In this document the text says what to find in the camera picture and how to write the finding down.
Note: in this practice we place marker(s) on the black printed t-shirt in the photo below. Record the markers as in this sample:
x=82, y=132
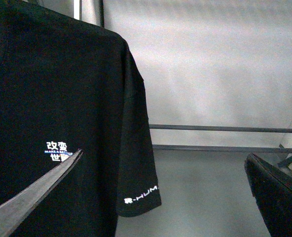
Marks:
x=67, y=85

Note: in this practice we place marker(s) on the grey metal clothes rack frame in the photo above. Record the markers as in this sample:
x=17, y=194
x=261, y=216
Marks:
x=208, y=63

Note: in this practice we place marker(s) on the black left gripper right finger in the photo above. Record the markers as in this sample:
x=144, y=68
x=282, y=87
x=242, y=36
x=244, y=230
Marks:
x=272, y=190

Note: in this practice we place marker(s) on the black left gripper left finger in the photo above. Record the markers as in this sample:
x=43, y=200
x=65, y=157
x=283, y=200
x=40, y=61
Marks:
x=14, y=211

